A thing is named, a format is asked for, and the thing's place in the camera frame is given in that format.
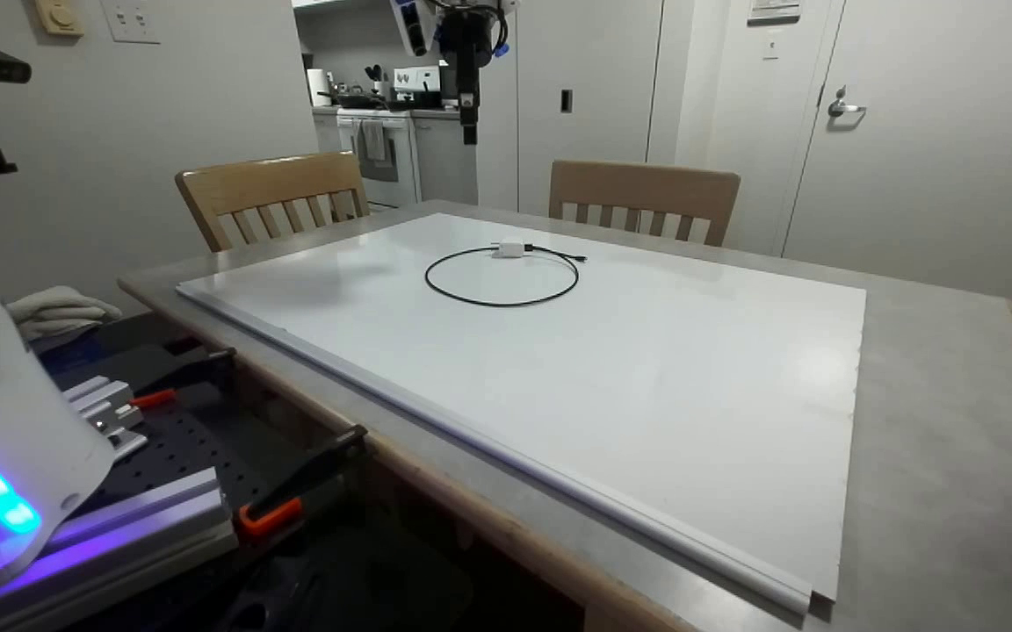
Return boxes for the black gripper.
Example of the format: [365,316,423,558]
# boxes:
[441,28,499,151]

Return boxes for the black charger cable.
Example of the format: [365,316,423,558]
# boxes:
[423,237,592,313]

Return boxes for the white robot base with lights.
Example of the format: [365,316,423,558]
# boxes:
[0,190,121,618]

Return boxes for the white countertop appliance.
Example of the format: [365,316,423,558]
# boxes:
[389,64,447,98]

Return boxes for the grey hanging dish towel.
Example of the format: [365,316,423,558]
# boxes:
[354,119,402,187]

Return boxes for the white kitchen stove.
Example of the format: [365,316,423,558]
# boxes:
[334,105,424,214]

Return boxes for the wooden slat-back chair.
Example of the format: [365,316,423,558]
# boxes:
[546,158,744,250]
[172,148,374,255]

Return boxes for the large white whiteboard sheet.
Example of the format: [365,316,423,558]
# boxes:
[172,207,873,626]

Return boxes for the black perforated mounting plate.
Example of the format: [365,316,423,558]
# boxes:
[37,309,361,556]

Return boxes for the white folded cloth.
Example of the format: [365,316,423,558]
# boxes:
[6,280,127,350]

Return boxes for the white room door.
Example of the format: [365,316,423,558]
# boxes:
[779,0,1012,305]

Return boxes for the white wall outlet plate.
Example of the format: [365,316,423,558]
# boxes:
[99,0,169,49]

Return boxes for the silver door handle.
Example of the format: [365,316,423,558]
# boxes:
[821,85,873,132]

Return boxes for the beige round wall thermostat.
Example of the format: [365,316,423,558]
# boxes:
[23,0,88,44]

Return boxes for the black clamp with red handle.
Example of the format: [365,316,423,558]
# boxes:
[127,337,240,417]

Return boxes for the black clamp with orange handle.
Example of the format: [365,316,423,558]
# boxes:
[233,420,374,543]

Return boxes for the silver metal bracket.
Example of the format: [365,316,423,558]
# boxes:
[58,373,153,463]

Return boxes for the aluminium extrusion rail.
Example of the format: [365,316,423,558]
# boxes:
[0,463,240,632]

